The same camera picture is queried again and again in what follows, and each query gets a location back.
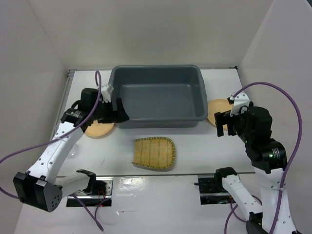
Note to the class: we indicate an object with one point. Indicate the clear glass cup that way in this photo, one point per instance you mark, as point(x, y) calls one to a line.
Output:
point(73, 152)

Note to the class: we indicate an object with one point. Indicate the woven bamboo tray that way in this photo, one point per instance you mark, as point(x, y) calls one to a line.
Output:
point(157, 152)

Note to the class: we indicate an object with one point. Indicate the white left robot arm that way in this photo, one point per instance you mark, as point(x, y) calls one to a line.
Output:
point(39, 186)

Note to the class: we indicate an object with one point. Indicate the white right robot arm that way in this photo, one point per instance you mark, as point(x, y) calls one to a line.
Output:
point(269, 160)

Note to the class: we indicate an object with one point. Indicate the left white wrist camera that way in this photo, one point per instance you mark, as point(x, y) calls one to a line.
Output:
point(106, 92)

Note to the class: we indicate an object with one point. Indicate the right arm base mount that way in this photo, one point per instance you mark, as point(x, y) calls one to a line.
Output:
point(210, 193)

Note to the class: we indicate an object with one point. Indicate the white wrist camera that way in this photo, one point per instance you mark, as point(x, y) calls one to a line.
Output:
point(106, 92)
point(240, 103)

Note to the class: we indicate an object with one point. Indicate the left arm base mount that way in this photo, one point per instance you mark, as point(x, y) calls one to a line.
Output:
point(89, 191)

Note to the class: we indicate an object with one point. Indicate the aluminium table edge rail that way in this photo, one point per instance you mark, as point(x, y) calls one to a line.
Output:
point(64, 98)

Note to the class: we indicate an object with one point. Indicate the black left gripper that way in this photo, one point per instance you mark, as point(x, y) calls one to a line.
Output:
point(121, 116)

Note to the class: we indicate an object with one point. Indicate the yellow plate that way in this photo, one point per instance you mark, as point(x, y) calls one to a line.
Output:
point(215, 106)
point(97, 129)

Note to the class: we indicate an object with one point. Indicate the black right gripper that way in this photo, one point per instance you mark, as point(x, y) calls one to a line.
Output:
point(221, 118)

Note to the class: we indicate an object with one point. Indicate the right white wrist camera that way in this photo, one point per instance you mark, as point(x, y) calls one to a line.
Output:
point(240, 103)

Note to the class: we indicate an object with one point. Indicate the grey plastic bin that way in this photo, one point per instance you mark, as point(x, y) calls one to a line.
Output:
point(160, 96)

